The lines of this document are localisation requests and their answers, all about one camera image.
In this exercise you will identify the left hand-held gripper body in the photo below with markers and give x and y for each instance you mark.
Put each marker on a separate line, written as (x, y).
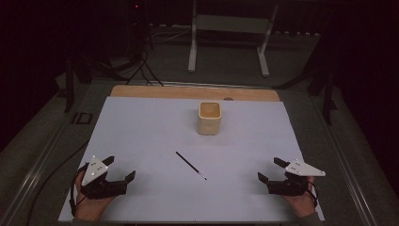
(100, 188)

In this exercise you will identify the black stand leg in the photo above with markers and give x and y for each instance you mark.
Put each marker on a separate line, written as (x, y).
(69, 91)

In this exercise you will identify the thin black brush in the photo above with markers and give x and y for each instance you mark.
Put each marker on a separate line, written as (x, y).
(191, 165)

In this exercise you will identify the person's right hand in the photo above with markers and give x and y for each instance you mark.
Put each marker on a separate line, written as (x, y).
(302, 204)

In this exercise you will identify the white metal stand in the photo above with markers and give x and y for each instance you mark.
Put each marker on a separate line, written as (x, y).
(265, 50)

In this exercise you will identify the white table mat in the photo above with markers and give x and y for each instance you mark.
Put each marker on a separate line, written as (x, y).
(175, 194)

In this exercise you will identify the metal floor rail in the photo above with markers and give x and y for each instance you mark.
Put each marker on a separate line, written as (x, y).
(28, 185)
(348, 175)

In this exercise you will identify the person's left hand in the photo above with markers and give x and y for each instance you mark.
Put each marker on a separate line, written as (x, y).
(91, 207)

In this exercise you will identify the black tripod stand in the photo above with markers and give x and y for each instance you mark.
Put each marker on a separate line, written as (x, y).
(327, 94)

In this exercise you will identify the beige square cup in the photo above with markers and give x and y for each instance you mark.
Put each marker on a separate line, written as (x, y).
(209, 122)

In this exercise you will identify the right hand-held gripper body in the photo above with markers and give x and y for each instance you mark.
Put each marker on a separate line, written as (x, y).
(291, 185)

